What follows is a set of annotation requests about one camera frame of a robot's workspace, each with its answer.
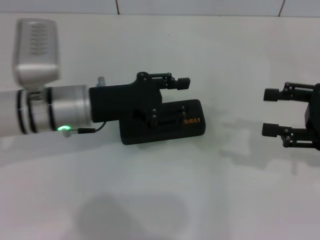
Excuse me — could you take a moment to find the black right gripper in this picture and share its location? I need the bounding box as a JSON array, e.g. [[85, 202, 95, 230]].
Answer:
[[261, 81, 320, 151]]

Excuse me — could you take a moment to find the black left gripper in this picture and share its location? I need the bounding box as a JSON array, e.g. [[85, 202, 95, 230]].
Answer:
[[88, 71, 192, 129]]

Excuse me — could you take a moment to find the black glasses case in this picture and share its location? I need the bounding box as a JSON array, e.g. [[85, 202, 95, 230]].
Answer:
[[118, 98, 207, 146]]

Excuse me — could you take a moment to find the black cable with silver plug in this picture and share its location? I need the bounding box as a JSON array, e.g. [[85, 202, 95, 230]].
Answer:
[[62, 121, 106, 138]]

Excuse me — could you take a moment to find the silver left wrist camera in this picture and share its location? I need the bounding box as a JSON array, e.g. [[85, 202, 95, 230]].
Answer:
[[12, 19, 62, 101]]

